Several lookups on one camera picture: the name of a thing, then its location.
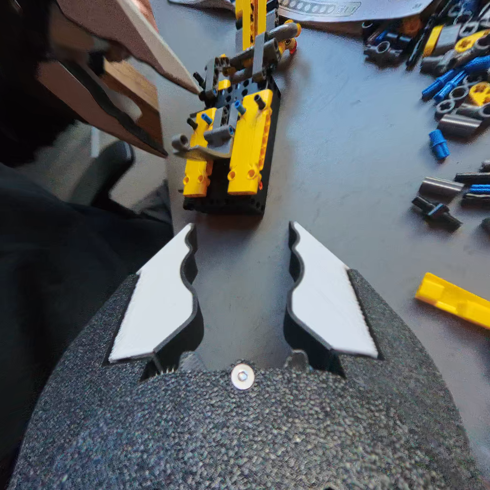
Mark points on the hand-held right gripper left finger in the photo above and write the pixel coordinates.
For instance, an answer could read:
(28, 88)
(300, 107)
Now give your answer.
(153, 306)

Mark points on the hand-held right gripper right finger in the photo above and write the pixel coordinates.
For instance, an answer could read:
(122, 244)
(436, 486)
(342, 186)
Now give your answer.
(329, 306)

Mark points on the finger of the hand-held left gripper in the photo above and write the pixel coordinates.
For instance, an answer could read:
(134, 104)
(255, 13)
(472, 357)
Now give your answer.
(76, 88)
(126, 26)

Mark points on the yellow black building-block vehicle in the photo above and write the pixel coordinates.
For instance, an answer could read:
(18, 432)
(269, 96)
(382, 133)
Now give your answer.
(249, 145)

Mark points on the white instruction booklet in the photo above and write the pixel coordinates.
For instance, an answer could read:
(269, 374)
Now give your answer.
(382, 9)

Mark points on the person's left forearm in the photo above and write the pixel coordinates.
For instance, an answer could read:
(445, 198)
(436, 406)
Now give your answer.
(23, 126)

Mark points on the brown wooden panel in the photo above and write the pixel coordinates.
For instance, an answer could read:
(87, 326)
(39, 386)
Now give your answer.
(145, 95)

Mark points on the black office chair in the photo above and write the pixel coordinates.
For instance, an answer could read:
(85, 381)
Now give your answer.
(103, 168)

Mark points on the person's dark clothing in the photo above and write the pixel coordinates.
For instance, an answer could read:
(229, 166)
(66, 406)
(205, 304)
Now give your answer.
(57, 287)

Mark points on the yellow curved panel piece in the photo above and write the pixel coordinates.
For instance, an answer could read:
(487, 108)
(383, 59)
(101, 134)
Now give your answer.
(451, 298)

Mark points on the pile of building-block parts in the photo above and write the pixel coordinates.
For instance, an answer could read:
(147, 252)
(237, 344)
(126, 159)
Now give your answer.
(459, 126)

